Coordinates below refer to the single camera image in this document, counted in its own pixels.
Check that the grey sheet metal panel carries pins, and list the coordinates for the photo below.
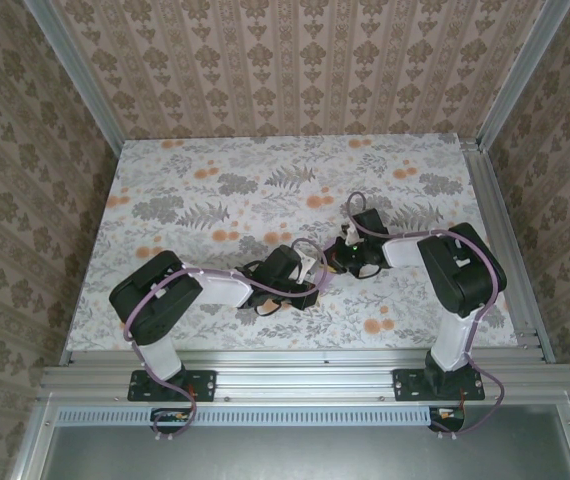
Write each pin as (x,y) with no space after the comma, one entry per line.
(290,455)

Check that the aluminium frame post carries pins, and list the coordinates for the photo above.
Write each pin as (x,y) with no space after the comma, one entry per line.
(519,75)
(83,80)

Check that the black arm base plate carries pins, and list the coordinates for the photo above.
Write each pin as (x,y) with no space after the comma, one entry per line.
(405,385)
(205,385)

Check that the long aluminium frame beam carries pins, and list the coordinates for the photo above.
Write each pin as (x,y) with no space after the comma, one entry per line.
(305,375)

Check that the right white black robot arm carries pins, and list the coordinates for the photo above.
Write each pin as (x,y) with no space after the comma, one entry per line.
(402,252)

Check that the floral patterned table cover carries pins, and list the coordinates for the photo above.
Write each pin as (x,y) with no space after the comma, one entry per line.
(190,165)

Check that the aluminium side rail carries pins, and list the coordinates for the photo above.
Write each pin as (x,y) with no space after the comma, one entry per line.
(490,200)

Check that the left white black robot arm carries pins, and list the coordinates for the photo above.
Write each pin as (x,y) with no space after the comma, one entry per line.
(225,292)

